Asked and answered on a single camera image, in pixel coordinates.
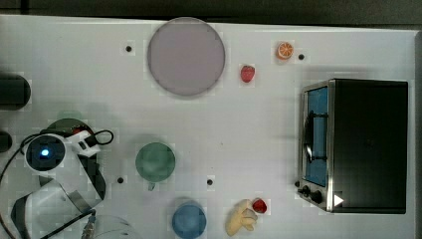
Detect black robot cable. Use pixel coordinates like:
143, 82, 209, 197
0, 133, 98, 239

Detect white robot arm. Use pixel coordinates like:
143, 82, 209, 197
11, 130, 106, 239

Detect small red toy fruit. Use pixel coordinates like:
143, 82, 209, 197
252, 198, 268, 214

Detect toy strawberry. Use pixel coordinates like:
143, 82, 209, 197
240, 66, 256, 83

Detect green oval strainer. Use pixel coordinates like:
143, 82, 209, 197
48, 111, 94, 134

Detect small black cylinder left edge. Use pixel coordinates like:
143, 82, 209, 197
0, 131, 13, 152

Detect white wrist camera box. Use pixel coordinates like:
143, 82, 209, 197
69, 130, 101, 157

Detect green mug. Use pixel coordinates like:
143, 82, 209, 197
135, 142, 175, 191

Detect black cylinder at left edge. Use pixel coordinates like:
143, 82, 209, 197
0, 74, 31, 111

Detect black toaster oven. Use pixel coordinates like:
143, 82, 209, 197
295, 79, 408, 214

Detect toy orange slice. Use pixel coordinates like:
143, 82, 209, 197
276, 42, 294, 60

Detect blue cup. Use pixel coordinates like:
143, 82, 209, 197
171, 201, 207, 239

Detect peeled toy banana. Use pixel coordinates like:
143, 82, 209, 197
225, 199, 258, 236

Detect purple round plate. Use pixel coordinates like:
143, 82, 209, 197
147, 17, 226, 97

